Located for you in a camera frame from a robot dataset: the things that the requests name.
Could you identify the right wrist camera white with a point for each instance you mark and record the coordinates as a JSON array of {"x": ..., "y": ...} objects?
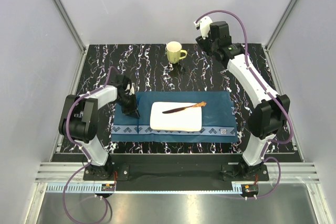
[{"x": 203, "y": 25}]

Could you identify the yellow-green ceramic mug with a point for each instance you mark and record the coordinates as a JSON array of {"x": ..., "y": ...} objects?
[{"x": 174, "y": 52}]

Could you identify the left aluminium frame post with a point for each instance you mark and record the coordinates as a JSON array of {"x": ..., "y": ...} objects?
[{"x": 69, "y": 24}]

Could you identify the aluminium front frame rail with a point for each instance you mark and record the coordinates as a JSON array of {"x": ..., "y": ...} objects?
[{"x": 287, "y": 172}]

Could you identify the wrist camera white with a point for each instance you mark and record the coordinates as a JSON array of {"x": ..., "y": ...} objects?
[
  {"x": 130, "y": 90},
  {"x": 203, "y": 25}
]

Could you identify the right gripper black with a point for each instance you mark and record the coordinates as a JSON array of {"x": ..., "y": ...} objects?
[{"x": 202, "y": 43}]

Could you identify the right connector box orange black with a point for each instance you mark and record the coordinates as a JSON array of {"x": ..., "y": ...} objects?
[{"x": 250, "y": 190}]

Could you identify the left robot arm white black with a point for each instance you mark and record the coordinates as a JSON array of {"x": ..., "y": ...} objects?
[{"x": 79, "y": 120}]

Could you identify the blue fork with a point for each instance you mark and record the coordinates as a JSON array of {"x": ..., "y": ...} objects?
[{"x": 137, "y": 124}]

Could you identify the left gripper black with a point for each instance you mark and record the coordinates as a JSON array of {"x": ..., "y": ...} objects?
[{"x": 131, "y": 111}]

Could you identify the white rectangular plate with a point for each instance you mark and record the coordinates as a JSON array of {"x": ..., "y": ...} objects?
[{"x": 188, "y": 120}]

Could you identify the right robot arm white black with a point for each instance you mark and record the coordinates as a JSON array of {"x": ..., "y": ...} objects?
[{"x": 270, "y": 110}]

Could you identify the left connector box black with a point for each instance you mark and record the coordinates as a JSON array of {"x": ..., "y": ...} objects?
[{"x": 108, "y": 187}]

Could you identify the aluminium frame post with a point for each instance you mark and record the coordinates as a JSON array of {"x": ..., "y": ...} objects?
[
  {"x": 69, "y": 24},
  {"x": 286, "y": 14}
]

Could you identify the blue cloth placemat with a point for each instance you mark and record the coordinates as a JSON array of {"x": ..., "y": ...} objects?
[{"x": 218, "y": 120}]

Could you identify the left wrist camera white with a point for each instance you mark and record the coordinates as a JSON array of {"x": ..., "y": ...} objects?
[{"x": 130, "y": 90}]

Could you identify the white slotted cable duct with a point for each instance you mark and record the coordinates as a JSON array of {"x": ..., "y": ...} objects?
[{"x": 234, "y": 189}]

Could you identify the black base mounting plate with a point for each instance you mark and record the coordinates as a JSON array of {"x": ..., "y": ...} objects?
[{"x": 237, "y": 170}]

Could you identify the right aluminium frame post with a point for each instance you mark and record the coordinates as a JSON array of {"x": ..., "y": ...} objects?
[{"x": 286, "y": 14}]

